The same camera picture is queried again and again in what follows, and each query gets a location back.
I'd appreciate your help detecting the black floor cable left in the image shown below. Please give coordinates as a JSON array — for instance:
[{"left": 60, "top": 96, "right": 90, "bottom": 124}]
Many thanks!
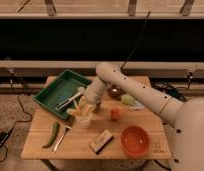
[{"left": 0, "top": 69, "right": 34, "bottom": 163}]

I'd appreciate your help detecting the wooden table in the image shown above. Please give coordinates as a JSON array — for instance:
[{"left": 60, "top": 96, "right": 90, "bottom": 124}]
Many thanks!
[{"left": 20, "top": 75, "right": 173, "bottom": 161}]

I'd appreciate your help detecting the black power adapter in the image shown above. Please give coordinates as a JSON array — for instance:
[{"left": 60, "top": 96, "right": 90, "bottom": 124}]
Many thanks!
[{"left": 0, "top": 132, "right": 8, "bottom": 147}]

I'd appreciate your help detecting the black hanging cable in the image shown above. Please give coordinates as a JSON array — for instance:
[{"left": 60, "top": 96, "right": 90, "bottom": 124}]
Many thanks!
[{"left": 119, "top": 10, "right": 152, "bottom": 70}]

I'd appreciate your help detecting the dark red bowl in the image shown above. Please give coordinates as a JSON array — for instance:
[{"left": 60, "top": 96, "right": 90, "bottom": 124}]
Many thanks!
[{"left": 107, "top": 86, "right": 124, "bottom": 99}]

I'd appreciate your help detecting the wooden block eraser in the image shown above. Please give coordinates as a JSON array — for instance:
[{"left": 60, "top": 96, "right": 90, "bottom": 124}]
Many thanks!
[{"left": 90, "top": 130, "right": 113, "bottom": 154}]

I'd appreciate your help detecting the small metal cup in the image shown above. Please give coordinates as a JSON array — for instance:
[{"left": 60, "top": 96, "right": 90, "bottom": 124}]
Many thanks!
[{"left": 93, "top": 103, "right": 101, "bottom": 113}]

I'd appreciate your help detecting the yellow banana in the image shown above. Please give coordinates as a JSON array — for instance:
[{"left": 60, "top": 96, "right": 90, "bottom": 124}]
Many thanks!
[{"left": 66, "top": 101, "right": 81, "bottom": 116}]

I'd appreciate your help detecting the green plastic tray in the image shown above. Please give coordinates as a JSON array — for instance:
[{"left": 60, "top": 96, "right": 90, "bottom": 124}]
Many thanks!
[{"left": 34, "top": 69, "right": 91, "bottom": 120}]

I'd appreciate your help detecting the orange fruit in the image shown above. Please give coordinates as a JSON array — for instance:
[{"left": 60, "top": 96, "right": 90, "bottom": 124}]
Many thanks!
[{"left": 111, "top": 108, "right": 122, "bottom": 121}]

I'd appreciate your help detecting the black cable right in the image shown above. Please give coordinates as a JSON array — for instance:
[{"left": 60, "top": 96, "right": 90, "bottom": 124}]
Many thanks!
[{"left": 151, "top": 71, "right": 194, "bottom": 103}]

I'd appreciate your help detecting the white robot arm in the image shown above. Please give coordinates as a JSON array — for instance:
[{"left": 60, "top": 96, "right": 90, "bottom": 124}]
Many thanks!
[{"left": 79, "top": 62, "right": 204, "bottom": 171}]

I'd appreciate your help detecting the light blue cloth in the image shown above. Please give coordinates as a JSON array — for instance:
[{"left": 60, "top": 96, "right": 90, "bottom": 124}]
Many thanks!
[{"left": 131, "top": 101, "right": 145, "bottom": 110}]

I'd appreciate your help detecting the orange bowl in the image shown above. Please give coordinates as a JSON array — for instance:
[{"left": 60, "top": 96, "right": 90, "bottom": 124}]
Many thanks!
[{"left": 120, "top": 125, "right": 150, "bottom": 158}]

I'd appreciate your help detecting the light green cup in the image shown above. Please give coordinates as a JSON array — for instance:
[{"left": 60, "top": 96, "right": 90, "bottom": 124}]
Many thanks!
[{"left": 121, "top": 94, "right": 135, "bottom": 105}]

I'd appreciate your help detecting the white paper cup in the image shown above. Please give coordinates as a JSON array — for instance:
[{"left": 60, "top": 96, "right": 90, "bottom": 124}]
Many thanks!
[{"left": 76, "top": 114, "right": 92, "bottom": 128}]

